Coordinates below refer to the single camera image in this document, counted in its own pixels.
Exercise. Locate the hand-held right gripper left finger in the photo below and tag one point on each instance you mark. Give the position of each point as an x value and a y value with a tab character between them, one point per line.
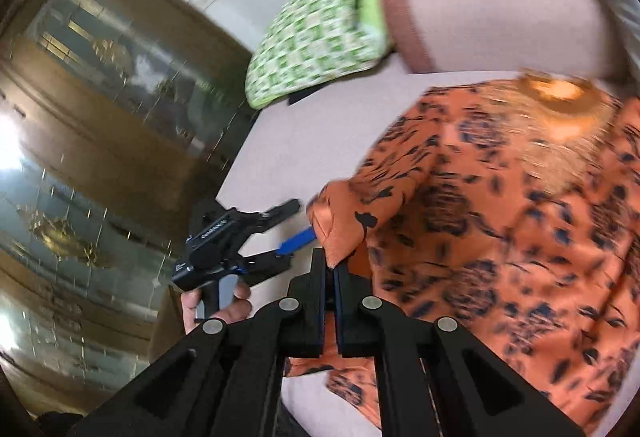
317	297

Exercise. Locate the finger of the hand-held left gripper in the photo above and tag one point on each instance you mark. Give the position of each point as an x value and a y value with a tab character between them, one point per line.
295	241
280	211

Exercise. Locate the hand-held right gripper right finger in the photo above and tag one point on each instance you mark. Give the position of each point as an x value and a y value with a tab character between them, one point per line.
342	302

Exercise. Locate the orange floral garment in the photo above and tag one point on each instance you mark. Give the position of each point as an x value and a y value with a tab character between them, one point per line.
480	237

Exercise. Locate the person's left hand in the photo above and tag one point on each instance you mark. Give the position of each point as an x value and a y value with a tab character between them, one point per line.
235	307

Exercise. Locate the wooden glass-door cabinet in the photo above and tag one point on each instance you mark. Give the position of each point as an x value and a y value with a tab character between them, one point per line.
95	127

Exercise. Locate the green checkered pillow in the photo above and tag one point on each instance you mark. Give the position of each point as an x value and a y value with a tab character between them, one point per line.
320	32

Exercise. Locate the pink pillow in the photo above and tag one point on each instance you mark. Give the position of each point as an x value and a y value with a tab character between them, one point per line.
495	2

